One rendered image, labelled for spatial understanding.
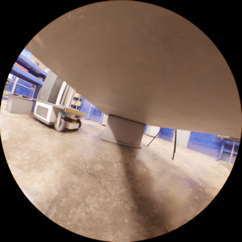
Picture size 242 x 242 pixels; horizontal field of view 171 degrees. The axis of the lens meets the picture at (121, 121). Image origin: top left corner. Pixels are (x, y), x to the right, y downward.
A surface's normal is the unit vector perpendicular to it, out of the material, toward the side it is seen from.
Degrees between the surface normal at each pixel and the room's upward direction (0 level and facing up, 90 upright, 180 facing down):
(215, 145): 90
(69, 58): 180
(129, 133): 90
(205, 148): 90
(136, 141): 90
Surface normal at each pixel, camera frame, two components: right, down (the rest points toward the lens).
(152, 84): -0.26, 0.96
